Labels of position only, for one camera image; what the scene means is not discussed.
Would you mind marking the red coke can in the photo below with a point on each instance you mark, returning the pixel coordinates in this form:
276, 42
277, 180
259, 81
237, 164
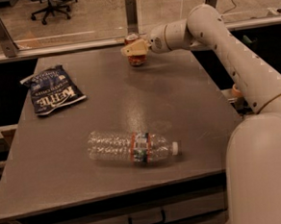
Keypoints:
136, 53

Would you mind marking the roll of masking tape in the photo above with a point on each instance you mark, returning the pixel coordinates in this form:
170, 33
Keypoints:
236, 92

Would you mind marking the middle metal bracket post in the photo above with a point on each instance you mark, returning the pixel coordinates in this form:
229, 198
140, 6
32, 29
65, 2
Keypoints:
132, 16

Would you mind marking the blue Kettle chips bag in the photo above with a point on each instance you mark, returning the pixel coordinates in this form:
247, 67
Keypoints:
52, 88

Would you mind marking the black office chair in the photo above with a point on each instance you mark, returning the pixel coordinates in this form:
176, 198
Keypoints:
53, 6

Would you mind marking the left metal bracket post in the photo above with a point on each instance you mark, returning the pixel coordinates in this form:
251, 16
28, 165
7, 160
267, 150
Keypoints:
10, 49

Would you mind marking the clear plastic water bottle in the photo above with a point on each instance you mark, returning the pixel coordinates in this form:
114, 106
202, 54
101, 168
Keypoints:
138, 147

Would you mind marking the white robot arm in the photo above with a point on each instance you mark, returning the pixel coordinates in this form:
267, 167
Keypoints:
253, 156

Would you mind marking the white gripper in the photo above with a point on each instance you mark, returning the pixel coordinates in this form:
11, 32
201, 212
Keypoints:
156, 41

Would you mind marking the grey metal rail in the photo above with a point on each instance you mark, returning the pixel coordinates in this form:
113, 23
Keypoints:
48, 51

